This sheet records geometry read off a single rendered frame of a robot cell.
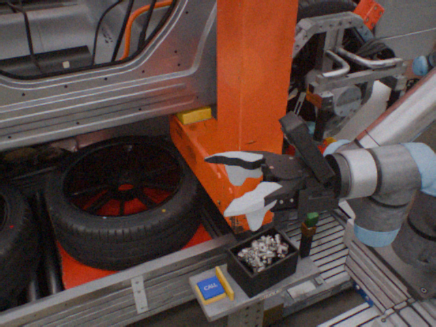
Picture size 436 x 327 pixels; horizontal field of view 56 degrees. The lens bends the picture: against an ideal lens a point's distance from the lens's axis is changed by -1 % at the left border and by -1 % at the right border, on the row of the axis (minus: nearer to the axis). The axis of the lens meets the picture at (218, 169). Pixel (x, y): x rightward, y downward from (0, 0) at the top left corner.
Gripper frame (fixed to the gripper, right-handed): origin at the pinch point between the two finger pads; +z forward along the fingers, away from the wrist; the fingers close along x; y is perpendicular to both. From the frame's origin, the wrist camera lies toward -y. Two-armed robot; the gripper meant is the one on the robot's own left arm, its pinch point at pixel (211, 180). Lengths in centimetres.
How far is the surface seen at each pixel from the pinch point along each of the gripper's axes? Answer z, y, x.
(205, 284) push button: -4, 70, 48
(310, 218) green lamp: -40, 51, 51
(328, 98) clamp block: -54, 20, 74
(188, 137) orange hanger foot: -8, 43, 103
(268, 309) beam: -31, 104, 61
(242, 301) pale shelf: -15, 74, 42
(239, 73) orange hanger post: -18, 2, 56
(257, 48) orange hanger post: -23, -4, 55
